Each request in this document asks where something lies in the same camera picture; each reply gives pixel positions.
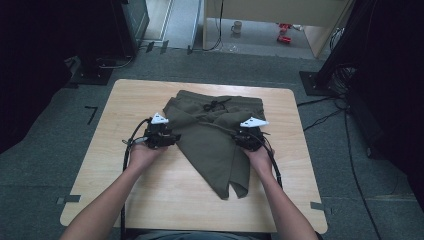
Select bundle of black cables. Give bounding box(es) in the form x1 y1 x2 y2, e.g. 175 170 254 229
332 62 358 96

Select olive green pants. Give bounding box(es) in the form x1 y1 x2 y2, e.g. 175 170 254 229
162 89 268 201

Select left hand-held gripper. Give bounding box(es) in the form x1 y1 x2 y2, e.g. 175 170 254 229
142 112 182 150

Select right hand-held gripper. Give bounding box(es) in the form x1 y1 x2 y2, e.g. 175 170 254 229
233 116 270 153

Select grey mug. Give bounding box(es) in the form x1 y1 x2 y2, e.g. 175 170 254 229
230 20 244 35

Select hanging black cable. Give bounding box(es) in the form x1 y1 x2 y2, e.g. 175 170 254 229
191 0 225 53

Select black cabinet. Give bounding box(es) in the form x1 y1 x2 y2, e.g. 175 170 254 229
111 0 151 58

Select long black floor cable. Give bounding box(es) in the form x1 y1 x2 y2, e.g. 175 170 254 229
342 99 382 240

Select person's left hand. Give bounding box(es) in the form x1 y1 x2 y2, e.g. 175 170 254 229
127 142 168 172

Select hand-held gripper black cable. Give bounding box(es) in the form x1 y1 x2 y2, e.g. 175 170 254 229
246 130 285 190
119 117 153 240

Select person's right hand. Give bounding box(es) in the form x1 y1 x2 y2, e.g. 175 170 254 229
241 145 276 178

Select black stand base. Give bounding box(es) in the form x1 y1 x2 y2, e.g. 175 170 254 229
68 54 115 86

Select black metal stand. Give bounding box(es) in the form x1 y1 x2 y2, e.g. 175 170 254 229
298 0 379 98

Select left hand-held gripper black cable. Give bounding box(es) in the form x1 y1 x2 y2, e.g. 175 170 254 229
119 117 153 240

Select beige wooden desk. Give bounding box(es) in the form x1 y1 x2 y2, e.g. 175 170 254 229
202 0 355 60

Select person's grey clothing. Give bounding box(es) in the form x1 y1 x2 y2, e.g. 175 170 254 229
134 230 273 240

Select right hand-held gripper black cable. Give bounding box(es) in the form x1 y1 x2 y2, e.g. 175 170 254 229
246 130 285 190

